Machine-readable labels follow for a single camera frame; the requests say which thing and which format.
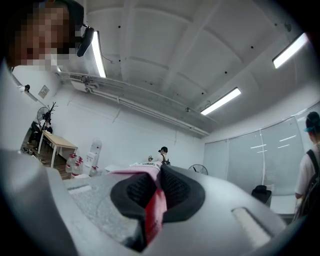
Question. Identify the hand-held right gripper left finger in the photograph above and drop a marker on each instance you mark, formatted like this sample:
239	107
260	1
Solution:
100	202

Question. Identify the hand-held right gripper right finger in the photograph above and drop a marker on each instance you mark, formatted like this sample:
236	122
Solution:
212	200

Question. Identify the pink clothing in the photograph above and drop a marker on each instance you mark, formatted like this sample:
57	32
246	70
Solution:
156	207

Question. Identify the clear water jug red cap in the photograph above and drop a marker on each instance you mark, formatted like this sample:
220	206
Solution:
78	167
71	163
93	171

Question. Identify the black floor fan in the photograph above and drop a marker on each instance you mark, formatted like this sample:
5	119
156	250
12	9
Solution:
198	169

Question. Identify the black bag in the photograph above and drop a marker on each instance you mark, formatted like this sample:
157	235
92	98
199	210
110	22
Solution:
261	193

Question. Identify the white water dispenser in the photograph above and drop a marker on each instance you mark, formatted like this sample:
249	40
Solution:
93	152

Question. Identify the frosted glass partition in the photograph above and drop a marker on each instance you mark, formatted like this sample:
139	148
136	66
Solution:
250	162

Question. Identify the wooden table with white legs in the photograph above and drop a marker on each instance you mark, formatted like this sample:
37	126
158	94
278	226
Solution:
61	142

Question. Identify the long ceiling light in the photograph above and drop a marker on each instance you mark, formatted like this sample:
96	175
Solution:
98	53
290	51
221	100

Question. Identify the black coat rack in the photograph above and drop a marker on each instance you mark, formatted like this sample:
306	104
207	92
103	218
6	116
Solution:
51	110

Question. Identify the white ceiling pipes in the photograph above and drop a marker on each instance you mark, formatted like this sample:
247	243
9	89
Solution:
150	110

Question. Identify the black standing fan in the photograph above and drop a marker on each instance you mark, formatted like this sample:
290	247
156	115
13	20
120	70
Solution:
41	113

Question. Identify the white ceiling air conditioner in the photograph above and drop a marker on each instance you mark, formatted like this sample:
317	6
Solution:
78	82

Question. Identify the person's head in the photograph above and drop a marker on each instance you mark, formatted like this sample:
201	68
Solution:
40	32

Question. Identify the small wall sign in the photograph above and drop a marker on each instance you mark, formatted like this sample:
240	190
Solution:
43	91

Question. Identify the black head-worn camera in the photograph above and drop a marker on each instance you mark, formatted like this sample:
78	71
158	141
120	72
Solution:
85	41

